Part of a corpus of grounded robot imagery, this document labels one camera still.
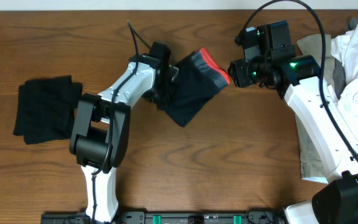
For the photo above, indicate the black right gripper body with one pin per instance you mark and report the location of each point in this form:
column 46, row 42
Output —
column 253, row 72

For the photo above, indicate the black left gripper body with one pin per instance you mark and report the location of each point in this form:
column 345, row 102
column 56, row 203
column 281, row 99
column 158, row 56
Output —
column 165, row 94

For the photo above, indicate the black leggings with red waistband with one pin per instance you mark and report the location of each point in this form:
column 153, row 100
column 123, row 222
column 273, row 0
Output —
column 198, row 80

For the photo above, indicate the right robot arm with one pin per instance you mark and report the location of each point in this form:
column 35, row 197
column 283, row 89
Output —
column 297, row 82

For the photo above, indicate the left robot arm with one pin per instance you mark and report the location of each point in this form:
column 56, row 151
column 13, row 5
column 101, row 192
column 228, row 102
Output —
column 101, row 130

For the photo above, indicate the khaki beige garment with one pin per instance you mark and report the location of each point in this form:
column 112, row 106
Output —
column 311, row 166

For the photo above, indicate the grey garment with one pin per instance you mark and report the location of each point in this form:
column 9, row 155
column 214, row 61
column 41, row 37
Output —
column 353, row 46

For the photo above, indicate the folded black garment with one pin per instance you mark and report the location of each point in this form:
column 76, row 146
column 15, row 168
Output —
column 45, row 110

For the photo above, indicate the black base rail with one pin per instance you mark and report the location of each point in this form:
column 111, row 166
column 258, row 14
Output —
column 258, row 216

